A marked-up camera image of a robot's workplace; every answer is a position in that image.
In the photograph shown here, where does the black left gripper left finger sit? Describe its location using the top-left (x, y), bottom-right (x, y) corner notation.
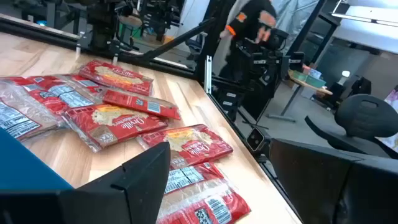
top-left (0, 141), bottom-right (172, 224)

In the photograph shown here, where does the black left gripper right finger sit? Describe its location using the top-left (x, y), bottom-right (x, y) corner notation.
top-left (269, 138), bottom-right (398, 224)

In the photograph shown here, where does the red Orville popcorn bag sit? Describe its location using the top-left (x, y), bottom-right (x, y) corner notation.
top-left (78, 59), bottom-right (154, 96)
top-left (61, 104), bottom-right (169, 153)
top-left (102, 89), bottom-right (182, 121)
top-left (136, 123), bottom-right (234, 170)
top-left (6, 73), bottom-right (108, 116)
top-left (0, 80), bottom-right (65, 141)
top-left (156, 161), bottom-right (252, 224)

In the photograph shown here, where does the green box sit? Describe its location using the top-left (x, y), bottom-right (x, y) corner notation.
top-left (294, 70), bottom-right (326, 89)

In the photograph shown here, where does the round wooden table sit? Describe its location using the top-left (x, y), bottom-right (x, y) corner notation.
top-left (267, 70), bottom-right (333, 123)

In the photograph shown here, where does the person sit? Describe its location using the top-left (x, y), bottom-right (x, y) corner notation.
top-left (214, 0), bottom-right (278, 77)

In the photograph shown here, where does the black office chair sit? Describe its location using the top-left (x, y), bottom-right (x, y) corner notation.
top-left (304, 93), bottom-right (398, 158)

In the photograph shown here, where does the blue plastic basket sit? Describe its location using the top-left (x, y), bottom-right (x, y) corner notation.
top-left (0, 127), bottom-right (75, 191)

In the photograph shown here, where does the silver metal bracket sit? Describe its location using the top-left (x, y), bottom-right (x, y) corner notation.
top-left (204, 55), bottom-right (213, 95)

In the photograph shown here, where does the small black table-level camera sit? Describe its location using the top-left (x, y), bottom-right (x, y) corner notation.
top-left (246, 127), bottom-right (266, 152)

